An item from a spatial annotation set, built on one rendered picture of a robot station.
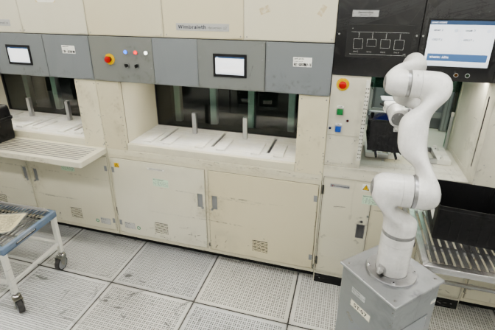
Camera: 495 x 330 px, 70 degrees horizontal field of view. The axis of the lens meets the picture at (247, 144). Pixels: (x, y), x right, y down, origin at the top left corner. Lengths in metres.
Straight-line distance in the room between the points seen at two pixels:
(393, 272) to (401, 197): 0.33
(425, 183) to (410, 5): 0.92
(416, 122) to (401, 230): 0.39
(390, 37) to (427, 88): 0.60
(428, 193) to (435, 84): 0.38
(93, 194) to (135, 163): 0.51
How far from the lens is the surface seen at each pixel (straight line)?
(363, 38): 1.93
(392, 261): 1.51
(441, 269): 1.70
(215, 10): 2.06
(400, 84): 1.38
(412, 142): 1.36
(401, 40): 1.95
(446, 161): 2.37
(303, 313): 2.40
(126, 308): 2.51
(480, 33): 2.01
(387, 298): 1.49
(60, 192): 3.15
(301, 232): 2.37
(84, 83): 2.60
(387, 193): 1.34
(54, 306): 2.69
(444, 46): 1.98
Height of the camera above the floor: 1.76
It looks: 22 degrees down
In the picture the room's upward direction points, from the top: straight up
